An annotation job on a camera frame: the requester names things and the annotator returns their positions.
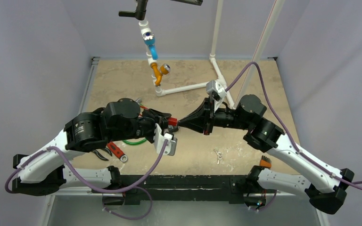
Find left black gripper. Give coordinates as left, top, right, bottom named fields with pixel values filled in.
left=109, top=109, right=173, bottom=144

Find red cable lock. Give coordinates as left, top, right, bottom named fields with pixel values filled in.
left=141, top=107, right=178, bottom=128

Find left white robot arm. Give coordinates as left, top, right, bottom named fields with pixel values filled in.
left=5, top=98, right=178, bottom=196

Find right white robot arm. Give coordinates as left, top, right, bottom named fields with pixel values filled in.
left=178, top=95, right=354, bottom=214

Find silver key bunch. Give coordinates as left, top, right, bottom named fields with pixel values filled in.
left=213, top=148, right=222, bottom=165

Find orange hex key set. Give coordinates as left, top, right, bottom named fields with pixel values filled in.
left=259, top=155, right=272, bottom=169

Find orange tap valve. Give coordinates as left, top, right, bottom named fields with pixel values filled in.
left=150, top=62, right=171, bottom=87

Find black pliers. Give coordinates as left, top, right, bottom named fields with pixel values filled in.
left=92, top=146, right=113, bottom=161

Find blue tap valve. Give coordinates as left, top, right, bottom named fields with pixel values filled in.
left=142, top=32, right=158, bottom=60

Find white pole with red stripe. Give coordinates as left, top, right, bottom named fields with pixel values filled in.
left=234, top=0, right=285, bottom=107

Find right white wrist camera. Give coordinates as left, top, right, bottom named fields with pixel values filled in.
left=206, top=80, right=227, bottom=112

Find white PVC pipe frame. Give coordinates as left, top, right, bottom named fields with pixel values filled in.
left=139, top=0, right=227, bottom=97

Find green cable lock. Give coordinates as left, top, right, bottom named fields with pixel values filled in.
left=122, top=98, right=147, bottom=146

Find red handled adjustable wrench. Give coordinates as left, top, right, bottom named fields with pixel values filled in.
left=107, top=142, right=128, bottom=162

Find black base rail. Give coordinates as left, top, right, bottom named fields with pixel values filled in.
left=102, top=175, right=273, bottom=209

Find black crank handle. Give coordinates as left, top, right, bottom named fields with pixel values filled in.
left=118, top=0, right=203, bottom=21

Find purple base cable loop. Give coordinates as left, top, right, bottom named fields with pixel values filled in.
left=101, top=186, right=153, bottom=221

